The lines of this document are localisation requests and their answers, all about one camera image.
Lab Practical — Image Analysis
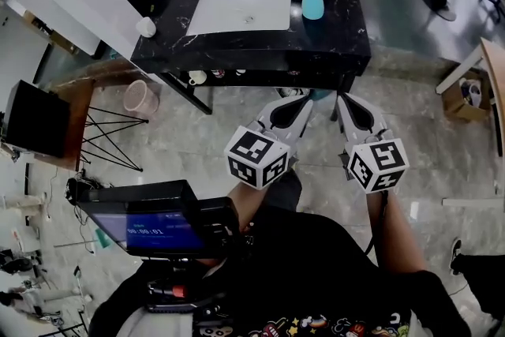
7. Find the tangle of black cables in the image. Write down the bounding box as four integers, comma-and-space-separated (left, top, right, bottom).
65, 168, 104, 228

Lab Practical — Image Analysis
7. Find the person's grey trouser leg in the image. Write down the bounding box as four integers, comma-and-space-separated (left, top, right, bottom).
264, 169, 304, 212

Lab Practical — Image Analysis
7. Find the cardboard box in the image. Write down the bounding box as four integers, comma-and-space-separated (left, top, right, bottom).
440, 68, 493, 124

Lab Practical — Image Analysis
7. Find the black chest mount red button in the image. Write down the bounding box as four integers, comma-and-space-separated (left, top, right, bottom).
145, 278, 228, 315

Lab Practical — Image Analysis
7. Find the white rectangular sink basin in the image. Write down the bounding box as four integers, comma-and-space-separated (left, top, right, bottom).
185, 0, 294, 37

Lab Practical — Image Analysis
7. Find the white bar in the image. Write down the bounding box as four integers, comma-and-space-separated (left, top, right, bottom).
441, 197, 505, 208

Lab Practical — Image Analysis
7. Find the person's right forearm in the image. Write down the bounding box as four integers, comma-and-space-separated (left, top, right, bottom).
365, 188, 430, 274

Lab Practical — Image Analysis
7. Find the small white cup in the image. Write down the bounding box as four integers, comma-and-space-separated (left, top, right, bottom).
135, 16, 157, 39

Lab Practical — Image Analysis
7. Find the wooden table with wire legs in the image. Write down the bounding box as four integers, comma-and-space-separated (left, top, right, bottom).
49, 61, 152, 174

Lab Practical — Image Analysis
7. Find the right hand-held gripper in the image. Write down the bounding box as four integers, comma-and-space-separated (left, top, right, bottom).
336, 92, 410, 195

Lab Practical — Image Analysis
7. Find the light wooden desk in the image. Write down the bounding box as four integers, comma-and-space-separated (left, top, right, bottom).
435, 36, 505, 159

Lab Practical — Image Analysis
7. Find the person's white shoe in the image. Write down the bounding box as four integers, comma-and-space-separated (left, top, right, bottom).
279, 86, 310, 99

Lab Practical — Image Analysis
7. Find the black box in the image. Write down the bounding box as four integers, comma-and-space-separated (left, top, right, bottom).
2, 79, 73, 159

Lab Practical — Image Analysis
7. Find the person's left forearm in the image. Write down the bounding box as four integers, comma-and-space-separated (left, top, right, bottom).
226, 180, 274, 236

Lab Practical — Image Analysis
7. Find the person's black printed shirt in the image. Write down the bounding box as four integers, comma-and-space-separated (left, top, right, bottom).
88, 204, 473, 337

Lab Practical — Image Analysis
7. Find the pink mesh wastebasket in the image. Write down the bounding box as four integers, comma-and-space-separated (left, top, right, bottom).
122, 79, 161, 120

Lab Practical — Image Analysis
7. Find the black marble counter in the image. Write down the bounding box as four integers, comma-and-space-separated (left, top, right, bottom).
129, 0, 372, 116

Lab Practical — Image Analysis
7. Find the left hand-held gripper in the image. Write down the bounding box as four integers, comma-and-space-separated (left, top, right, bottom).
223, 95, 316, 192

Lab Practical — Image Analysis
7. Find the chest-mounted monitor screen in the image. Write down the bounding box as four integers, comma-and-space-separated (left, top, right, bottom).
76, 178, 240, 262

